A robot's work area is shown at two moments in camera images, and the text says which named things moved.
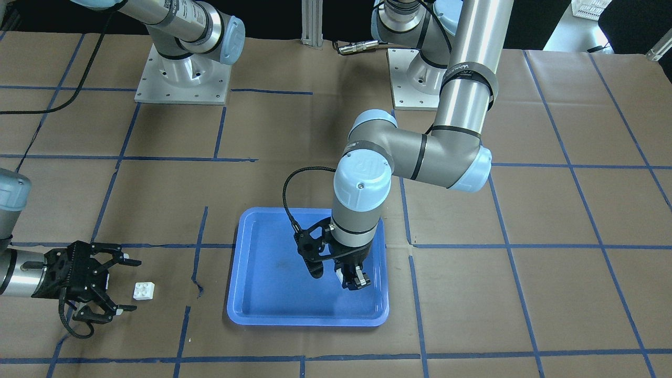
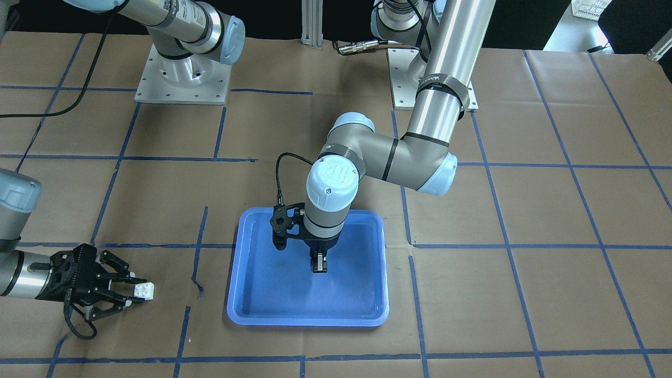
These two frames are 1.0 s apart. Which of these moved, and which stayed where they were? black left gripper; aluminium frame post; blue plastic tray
Moved: black left gripper
Stayed: blue plastic tray; aluminium frame post
